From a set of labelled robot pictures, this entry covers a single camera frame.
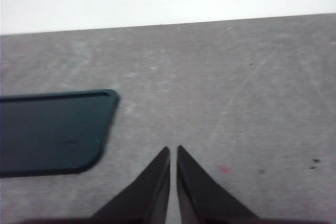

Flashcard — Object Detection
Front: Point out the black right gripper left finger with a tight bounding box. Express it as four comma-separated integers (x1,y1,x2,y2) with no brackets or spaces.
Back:
90,146,171,224

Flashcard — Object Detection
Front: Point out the dark rectangular tray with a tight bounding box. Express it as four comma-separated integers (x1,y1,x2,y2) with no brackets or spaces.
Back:
0,89,120,178

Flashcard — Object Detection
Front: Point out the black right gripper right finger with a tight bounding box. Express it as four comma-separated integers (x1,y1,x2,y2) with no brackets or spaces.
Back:
176,145,261,224

